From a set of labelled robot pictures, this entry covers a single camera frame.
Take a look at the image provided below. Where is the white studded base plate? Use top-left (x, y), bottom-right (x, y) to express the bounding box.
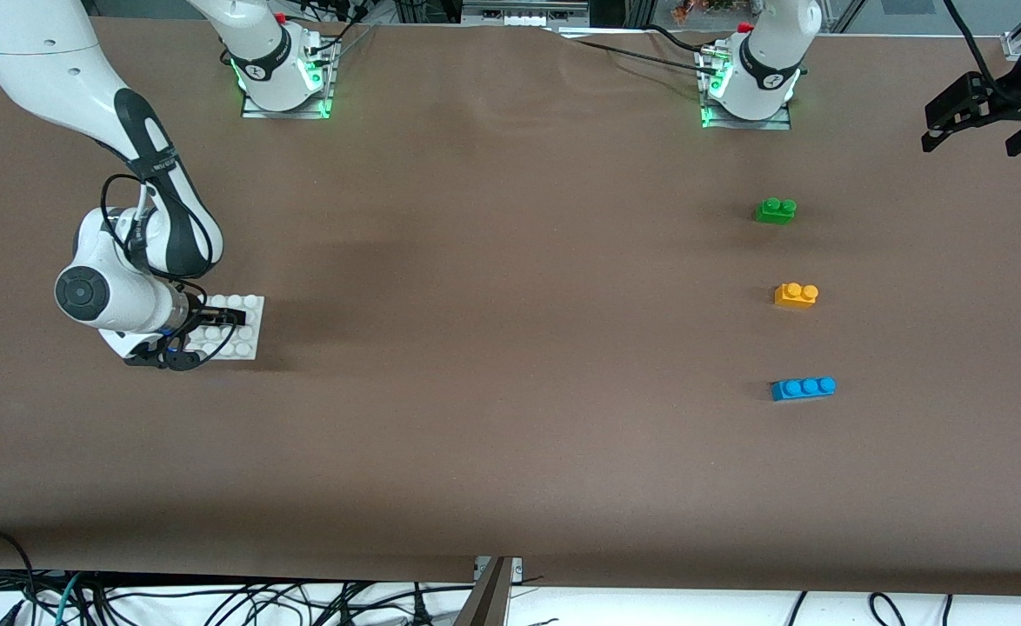
top-left (189, 294), bottom-right (265, 361)

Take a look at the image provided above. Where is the blue three-stud block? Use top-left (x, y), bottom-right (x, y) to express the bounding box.
top-left (771, 376), bottom-right (837, 403)

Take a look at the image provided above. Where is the brown table cover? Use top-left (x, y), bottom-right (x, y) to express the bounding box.
top-left (0, 16), bottom-right (1021, 597)

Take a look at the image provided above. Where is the dark metal beam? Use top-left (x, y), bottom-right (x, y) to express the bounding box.
top-left (451, 556), bottom-right (511, 626)

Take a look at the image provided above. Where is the white terminal strip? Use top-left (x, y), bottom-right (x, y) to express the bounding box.
top-left (461, 0), bottom-right (591, 29)

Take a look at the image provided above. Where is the teal cable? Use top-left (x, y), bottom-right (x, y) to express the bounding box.
top-left (52, 572), bottom-right (83, 626)

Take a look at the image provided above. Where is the short black power cable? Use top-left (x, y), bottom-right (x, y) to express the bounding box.
top-left (644, 23), bottom-right (707, 53)

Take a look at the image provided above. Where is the long black power cable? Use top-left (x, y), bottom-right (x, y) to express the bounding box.
top-left (563, 37), bottom-right (713, 70)

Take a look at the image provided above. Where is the silver metal bracket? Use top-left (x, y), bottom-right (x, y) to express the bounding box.
top-left (474, 556), bottom-right (524, 582)

